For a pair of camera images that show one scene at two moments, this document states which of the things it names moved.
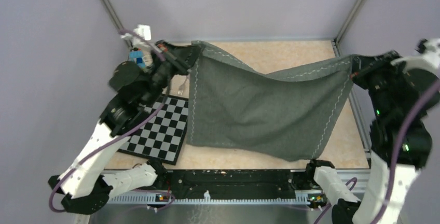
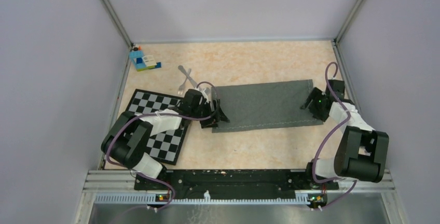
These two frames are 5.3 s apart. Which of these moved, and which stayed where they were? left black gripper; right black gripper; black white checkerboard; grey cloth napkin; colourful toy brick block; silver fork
Moved: right black gripper; grey cloth napkin; left black gripper
Stayed: colourful toy brick block; silver fork; black white checkerboard
